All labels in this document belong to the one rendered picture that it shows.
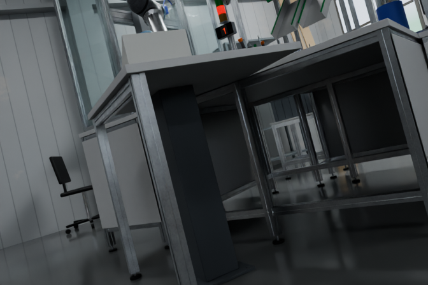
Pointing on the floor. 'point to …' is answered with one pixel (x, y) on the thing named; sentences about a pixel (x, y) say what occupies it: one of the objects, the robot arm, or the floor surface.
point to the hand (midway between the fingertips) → (227, 2)
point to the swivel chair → (71, 190)
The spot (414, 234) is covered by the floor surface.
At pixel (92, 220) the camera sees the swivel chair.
